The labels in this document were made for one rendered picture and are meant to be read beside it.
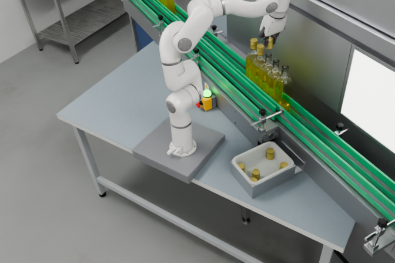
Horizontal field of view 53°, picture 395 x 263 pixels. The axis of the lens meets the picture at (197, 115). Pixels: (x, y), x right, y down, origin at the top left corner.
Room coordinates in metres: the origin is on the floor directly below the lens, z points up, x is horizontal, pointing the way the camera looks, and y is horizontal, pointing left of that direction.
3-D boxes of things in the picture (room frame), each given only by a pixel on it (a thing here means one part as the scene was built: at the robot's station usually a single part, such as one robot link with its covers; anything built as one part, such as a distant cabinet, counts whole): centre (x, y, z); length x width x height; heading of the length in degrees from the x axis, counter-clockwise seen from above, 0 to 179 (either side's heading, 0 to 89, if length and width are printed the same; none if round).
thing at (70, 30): (4.18, 0.92, 0.42); 1.62 x 0.64 x 0.83; 143
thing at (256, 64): (1.53, -0.31, 0.99); 0.06 x 0.06 x 0.21; 25
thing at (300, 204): (1.82, -0.31, 0.73); 1.58 x 1.52 x 0.04; 53
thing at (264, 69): (1.48, -0.34, 0.99); 0.06 x 0.06 x 0.21; 26
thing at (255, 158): (1.12, -0.26, 0.80); 0.22 x 0.17 x 0.09; 115
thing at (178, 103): (1.31, 0.07, 1.03); 0.13 x 0.10 x 0.16; 133
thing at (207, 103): (1.63, -0.06, 0.79); 0.07 x 0.07 x 0.07; 25
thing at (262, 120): (1.27, -0.30, 0.95); 0.17 x 0.03 x 0.12; 115
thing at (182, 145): (1.29, 0.09, 0.87); 0.16 x 0.13 x 0.15; 141
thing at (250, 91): (2.12, 0.02, 0.93); 1.75 x 0.01 x 0.08; 25
